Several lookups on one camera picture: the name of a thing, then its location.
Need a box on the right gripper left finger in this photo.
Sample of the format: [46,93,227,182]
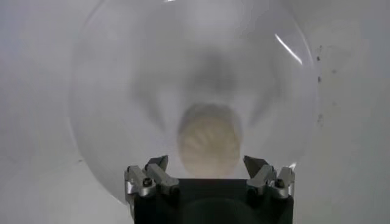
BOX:
[124,155,180,198]

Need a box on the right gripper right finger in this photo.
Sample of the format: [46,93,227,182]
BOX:
[243,155,296,200]

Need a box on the white steamed baozi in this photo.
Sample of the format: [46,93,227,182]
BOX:
[176,102,244,179]

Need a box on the white round plate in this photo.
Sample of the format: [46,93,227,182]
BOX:
[69,0,319,205]

